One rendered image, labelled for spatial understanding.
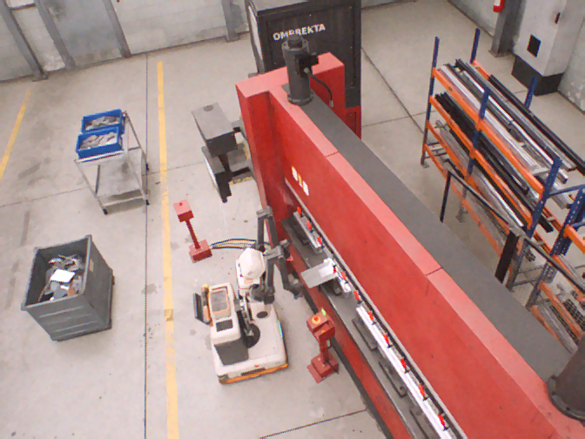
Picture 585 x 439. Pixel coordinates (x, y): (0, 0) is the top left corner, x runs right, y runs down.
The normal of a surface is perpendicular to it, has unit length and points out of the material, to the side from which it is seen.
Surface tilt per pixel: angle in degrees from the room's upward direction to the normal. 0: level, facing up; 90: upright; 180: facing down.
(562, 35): 90
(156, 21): 90
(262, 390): 0
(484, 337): 0
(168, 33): 90
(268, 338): 0
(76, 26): 90
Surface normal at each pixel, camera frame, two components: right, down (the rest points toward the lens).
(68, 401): -0.11, -0.69
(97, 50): 0.22, 0.69
